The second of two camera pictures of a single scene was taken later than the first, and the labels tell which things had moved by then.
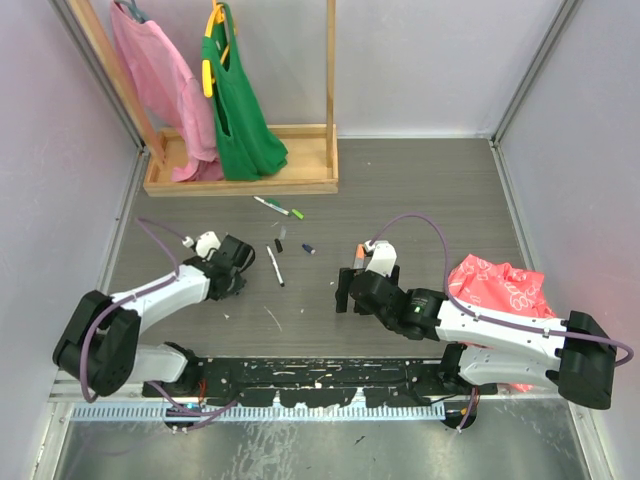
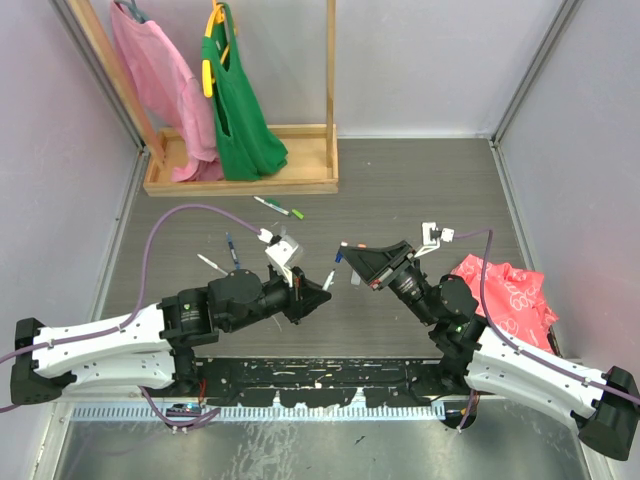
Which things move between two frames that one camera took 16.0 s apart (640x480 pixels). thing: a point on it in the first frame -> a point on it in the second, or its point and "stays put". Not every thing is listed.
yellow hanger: [217, 17] stays put
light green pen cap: [298, 213] stays put
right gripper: [341, 294] -> [367, 261]
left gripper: [238, 284] -> [304, 296]
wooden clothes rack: [312, 151] stays put
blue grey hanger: [139, 14] stays put
